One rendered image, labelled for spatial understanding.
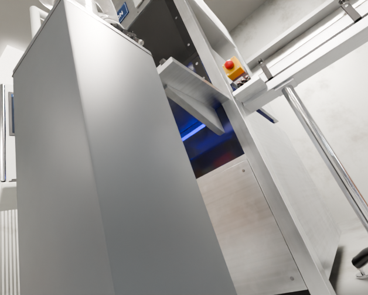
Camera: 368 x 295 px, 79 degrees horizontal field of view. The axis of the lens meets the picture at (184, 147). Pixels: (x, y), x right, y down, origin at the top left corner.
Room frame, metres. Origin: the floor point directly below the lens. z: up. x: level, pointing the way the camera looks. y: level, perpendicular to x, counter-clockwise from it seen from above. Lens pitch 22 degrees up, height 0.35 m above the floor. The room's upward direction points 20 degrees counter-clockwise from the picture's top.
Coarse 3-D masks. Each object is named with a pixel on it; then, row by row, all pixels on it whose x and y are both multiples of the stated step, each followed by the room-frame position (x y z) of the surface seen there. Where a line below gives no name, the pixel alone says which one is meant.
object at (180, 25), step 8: (168, 0) 0.93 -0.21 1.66; (168, 8) 0.94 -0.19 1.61; (176, 8) 0.92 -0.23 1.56; (176, 16) 0.92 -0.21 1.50; (176, 24) 0.93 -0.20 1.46; (184, 32) 0.92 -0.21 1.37; (184, 40) 0.93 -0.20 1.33; (192, 48) 0.92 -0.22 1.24; (200, 64) 0.91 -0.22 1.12; (200, 72) 0.92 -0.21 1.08; (208, 80) 0.91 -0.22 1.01
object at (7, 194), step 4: (4, 184) 0.81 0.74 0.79; (8, 184) 0.82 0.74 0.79; (12, 184) 0.83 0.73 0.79; (4, 188) 0.82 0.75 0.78; (8, 188) 0.83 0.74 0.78; (12, 188) 0.84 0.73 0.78; (0, 192) 0.85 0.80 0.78; (4, 192) 0.84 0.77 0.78; (8, 192) 0.86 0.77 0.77; (12, 192) 0.87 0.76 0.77; (0, 196) 0.87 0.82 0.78; (4, 196) 0.88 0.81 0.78; (8, 196) 0.89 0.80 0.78; (12, 196) 0.91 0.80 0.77; (16, 196) 0.92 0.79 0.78; (0, 200) 0.91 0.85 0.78; (4, 200) 0.92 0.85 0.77; (8, 200) 0.94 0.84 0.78; (12, 200) 0.95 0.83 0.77; (16, 200) 0.97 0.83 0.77
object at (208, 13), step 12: (120, 0) 1.10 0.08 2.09; (132, 0) 1.05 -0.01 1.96; (144, 0) 1.00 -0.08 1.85; (132, 12) 1.07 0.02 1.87; (204, 12) 1.20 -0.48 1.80; (120, 24) 1.14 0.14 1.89; (216, 24) 1.37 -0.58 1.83; (228, 36) 1.57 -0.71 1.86; (264, 108) 1.43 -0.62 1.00; (276, 120) 1.68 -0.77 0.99
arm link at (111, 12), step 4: (96, 0) 0.67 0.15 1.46; (100, 0) 0.67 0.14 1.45; (104, 0) 0.67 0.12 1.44; (108, 0) 0.67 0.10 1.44; (100, 4) 0.69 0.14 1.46; (104, 4) 0.68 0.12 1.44; (108, 4) 0.68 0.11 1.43; (112, 4) 0.69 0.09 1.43; (104, 8) 0.70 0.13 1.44; (108, 8) 0.70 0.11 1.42; (112, 8) 0.70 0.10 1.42; (104, 12) 0.72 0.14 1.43; (108, 12) 0.71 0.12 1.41; (112, 12) 0.71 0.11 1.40; (116, 12) 0.72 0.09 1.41; (112, 16) 0.71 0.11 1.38; (116, 16) 0.72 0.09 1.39; (116, 20) 0.73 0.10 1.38
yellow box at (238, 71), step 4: (232, 60) 0.83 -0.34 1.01; (236, 60) 0.83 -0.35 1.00; (236, 64) 0.83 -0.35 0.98; (240, 64) 0.85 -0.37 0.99; (224, 68) 0.86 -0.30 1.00; (232, 68) 0.84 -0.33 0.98; (236, 68) 0.83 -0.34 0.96; (240, 68) 0.84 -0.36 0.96; (228, 72) 0.85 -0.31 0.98; (232, 72) 0.85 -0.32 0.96; (236, 72) 0.85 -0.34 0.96; (240, 72) 0.86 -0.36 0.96; (244, 72) 0.87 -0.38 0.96; (228, 76) 0.86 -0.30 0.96; (232, 76) 0.87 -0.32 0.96; (236, 76) 0.88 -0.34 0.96; (240, 76) 0.89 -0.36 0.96; (232, 80) 0.91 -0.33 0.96
